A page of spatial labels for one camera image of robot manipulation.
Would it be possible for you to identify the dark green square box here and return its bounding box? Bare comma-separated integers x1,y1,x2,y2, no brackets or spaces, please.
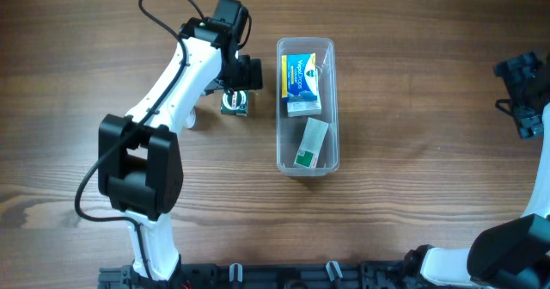
220,91,249,116

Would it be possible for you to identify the blue VapoDrops lozenge box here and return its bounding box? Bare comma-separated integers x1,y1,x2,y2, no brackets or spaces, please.
281,52,319,102

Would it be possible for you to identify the white medicine box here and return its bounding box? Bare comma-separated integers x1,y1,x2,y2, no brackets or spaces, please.
287,100,322,117

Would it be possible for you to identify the white spray bottle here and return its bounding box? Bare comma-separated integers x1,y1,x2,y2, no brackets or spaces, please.
185,108,197,129

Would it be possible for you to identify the white green Panadol box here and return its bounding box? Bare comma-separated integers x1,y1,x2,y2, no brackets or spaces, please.
294,118,329,169

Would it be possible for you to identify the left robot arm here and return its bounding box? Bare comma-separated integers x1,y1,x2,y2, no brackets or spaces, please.
92,0,263,288

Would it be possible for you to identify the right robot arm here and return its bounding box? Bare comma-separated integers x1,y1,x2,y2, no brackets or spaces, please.
400,52,549,288

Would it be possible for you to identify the clear plastic container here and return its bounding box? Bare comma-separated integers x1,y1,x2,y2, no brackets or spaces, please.
277,37,339,177

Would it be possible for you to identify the black left camera cable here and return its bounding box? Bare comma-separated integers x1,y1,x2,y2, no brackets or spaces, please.
74,0,253,284

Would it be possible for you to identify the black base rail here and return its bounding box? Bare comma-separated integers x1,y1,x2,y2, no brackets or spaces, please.
97,261,413,289

